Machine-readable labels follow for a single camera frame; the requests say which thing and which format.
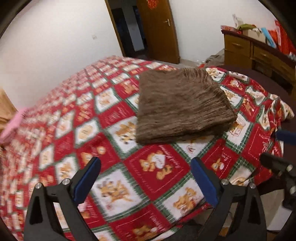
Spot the brown knitted sweater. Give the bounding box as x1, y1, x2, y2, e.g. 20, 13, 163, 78
135, 68, 237, 145

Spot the pink folded blanket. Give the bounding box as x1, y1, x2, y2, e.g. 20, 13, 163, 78
1, 108, 29, 146

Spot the brown wooden dresser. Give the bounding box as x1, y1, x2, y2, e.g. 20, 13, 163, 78
221, 30, 295, 95

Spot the clutter on dresser top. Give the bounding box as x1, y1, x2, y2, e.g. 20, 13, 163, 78
221, 14, 295, 58

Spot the brown cloth on floor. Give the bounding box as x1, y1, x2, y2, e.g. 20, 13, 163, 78
205, 54, 224, 67

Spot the red patchwork bear bedspread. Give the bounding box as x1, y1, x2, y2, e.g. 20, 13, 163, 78
1, 56, 295, 240

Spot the beige patterned curtain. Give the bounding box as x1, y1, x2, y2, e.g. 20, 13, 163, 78
0, 88, 17, 132

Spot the brown wooden door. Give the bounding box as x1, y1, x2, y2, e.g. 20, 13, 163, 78
137, 1, 180, 64

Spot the red double happiness decal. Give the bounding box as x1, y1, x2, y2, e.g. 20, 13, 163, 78
147, 0, 159, 9

